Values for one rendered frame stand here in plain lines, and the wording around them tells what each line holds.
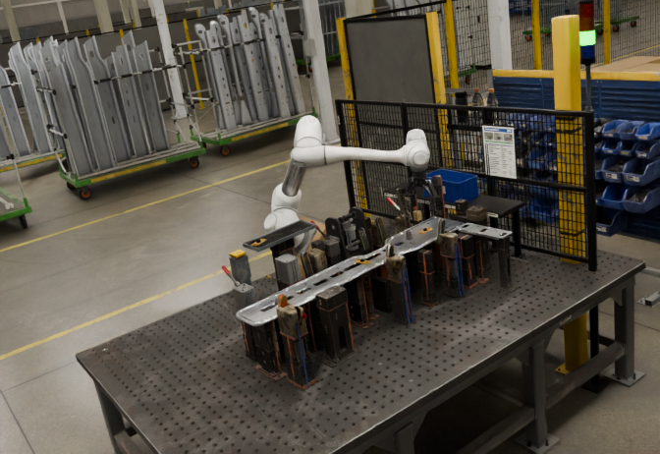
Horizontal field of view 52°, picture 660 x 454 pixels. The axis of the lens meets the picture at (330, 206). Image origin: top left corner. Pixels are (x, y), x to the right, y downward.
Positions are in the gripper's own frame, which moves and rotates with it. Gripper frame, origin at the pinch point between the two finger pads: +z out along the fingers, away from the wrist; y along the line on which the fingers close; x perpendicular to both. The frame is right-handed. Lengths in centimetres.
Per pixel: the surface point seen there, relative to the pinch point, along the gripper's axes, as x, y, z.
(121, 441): -159, -80, 91
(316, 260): -66, -12, 9
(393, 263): -43.6, 18.4, 12.0
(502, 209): 37.8, 22.0, 10.6
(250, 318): -116, 2, 14
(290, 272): -82, -12, 9
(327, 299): -87, 21, 11
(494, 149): 54, 7, -17
